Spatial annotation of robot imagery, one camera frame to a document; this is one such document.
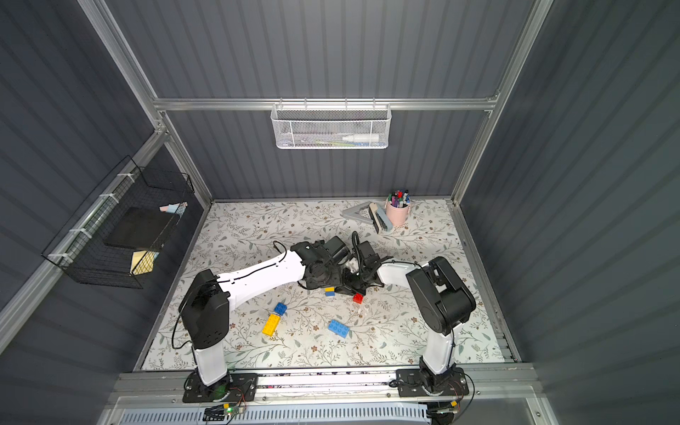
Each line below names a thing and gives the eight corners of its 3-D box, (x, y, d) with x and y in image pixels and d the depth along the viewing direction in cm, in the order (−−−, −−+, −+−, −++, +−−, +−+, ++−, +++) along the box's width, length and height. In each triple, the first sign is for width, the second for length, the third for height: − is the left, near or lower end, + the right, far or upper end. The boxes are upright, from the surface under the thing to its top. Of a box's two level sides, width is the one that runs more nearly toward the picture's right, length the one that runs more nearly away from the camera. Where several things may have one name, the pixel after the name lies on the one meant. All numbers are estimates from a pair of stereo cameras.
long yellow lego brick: (262, 333, 85) (260, 331, 84) (271, 315, 89) (270, 312, 87) (272, 337, 84) (271, 335, 83) (281, 318, 88) (280, 316, 87)
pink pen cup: (387, 226, 113) (390, 211, 105) (385, 214, 117) (388, 198, 110) (407, 226, 113) (412, 211, 105) (405, 214, 117) (409, 198, 110)
